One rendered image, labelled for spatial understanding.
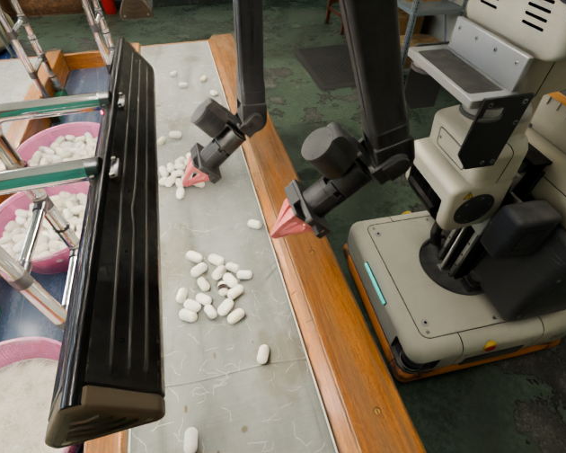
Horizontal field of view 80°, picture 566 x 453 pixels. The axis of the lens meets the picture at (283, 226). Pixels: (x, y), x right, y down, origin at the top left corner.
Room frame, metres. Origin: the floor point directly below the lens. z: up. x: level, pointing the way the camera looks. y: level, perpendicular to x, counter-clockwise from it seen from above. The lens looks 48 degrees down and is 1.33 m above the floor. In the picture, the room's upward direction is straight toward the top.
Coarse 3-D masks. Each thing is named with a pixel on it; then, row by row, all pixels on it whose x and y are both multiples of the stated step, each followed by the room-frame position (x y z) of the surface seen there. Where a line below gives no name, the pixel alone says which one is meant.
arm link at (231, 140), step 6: (228, 120) 0.70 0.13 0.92; (228, 126) 0.68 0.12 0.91; (234, 126) 0.70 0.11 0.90; (222, 132) 0.69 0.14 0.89; (228, 132) 0.68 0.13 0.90; (234, 132) 0.68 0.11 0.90; (240, 132) 0.70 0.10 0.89; (216, 138) 0.69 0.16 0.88; (222, 138) 0.68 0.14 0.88; (228, 138) 0.67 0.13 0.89; (234, 138) 0.67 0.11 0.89; (240, 138) 0.68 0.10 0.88; (222, 144) 0.67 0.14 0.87; (228, 144) 0.67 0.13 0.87; (234, 144) 0.67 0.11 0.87; (240, 144) 0.68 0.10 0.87; (228, 150) 0.67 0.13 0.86; (234, 150) 0.68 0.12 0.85
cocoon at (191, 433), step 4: (192, 428) 0.11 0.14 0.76; (188, 432) 0.10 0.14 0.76; (192, 432) 0.10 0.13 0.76; (196, 432) 0.10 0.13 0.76; (184, 436) 0.10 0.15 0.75; (188, 436) 0.10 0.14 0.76; (192, 436) 0.10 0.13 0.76; (196, 436) 0.10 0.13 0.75; (184, 440) 0.09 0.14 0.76; (188, 440) 0.09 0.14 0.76; (192, 440) 0.09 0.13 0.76; (196, 440) 0.09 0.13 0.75; (184, 444) 0.09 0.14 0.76; (188, 444) 0.09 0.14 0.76; (192, 444) 0.09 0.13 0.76; (196, 444) 0.09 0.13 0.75; (184, 448) 0.08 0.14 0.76; (188, 448) 0.08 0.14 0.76; (192, 448) 0.08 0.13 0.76; (196, 448) 0.09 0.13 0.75; (188, 452) 0.08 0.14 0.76; (192, 452) 0.08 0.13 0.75
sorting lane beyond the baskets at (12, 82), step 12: (12, 60) 1.48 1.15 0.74; (36, 60) 1.48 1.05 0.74; (0, 72) 1.36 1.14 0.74; (12, 72) 1.36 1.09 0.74; (24, 72) 1.36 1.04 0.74; (0, 84) 1.25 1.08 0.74; (12, 84) 1.25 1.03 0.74; (24, 84) 1.25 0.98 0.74; (0, 96) 1.16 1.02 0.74; (12, 96) 1.16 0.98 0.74; (24, 96) 1.16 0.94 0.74
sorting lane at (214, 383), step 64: (192, 64) 1.44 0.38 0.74; (192, 128) 0.95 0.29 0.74; (192, 192) 0.65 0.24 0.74; (256, 256) 0.44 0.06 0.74; (256, 320) 0.29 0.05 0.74; (192, 384) 0.18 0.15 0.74; (256, 384) 0.18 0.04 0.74; (128, 448) 0.09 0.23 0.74; (256, 448) 0.09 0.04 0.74; (320, 448) 0.09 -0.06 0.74
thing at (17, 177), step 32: (64, 96) 0.41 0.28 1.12; (96, 96) 0.42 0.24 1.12; (0, 128) 0.39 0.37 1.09; (0, 160) 0.38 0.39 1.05; (96, 160) 0.28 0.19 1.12; (0, 192) 0.25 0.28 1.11; (32, 192) 0.38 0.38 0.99; (32, 224) 0.33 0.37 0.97; (64, 224) 0.38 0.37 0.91; (0, 256) 0.24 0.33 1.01; (32, 256) 0.28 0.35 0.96; (32, 288) 0.24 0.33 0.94; (64, 320) 0.24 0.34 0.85
